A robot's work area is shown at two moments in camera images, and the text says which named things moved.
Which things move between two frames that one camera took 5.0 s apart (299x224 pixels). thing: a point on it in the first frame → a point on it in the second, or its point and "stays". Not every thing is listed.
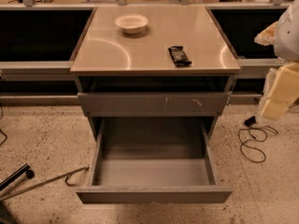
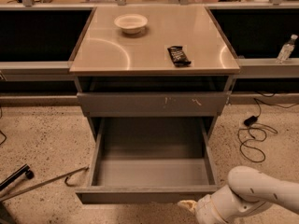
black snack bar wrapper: x=178 y=56 stays
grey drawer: x=159 y=160 stays
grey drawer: x=154 y=104 stays
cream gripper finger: x=272 y=109 → x=189 y=203
